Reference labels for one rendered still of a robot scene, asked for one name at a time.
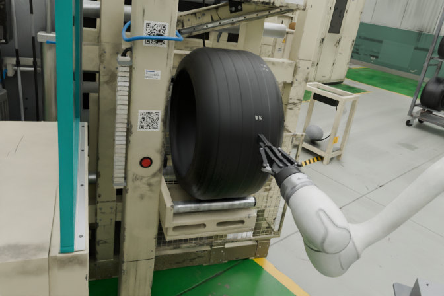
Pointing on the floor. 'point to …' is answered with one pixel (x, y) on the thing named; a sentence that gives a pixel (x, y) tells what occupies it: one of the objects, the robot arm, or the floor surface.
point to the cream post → (143, 230)
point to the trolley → (436, 96)
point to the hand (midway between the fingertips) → (263, 143)
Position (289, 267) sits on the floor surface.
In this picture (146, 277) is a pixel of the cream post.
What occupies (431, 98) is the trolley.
